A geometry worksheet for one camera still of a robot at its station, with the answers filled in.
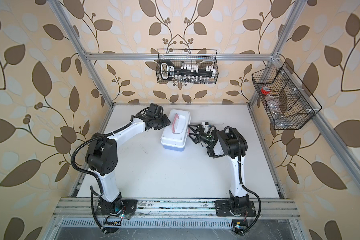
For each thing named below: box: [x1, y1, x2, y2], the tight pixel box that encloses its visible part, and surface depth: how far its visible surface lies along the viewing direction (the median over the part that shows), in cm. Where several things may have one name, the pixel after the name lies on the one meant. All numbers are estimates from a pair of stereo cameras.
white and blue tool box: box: [160, 109, 192, 152], surface depth 91 cm
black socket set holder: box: [160, 60, 216, 84], surface depth 86 cm
